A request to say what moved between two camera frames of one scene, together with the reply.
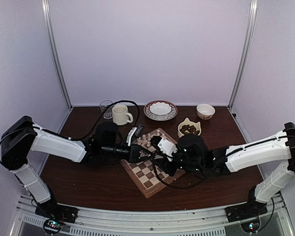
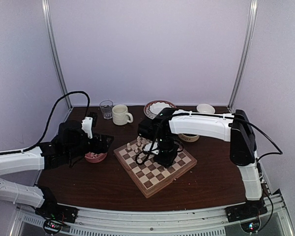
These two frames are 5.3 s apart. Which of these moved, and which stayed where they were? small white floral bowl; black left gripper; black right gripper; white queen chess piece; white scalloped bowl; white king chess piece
Moved: black left gripper; black right gripper
Stayed: white king chess piece; small white floral bowl; white queen chess piece; white scalloped bowl
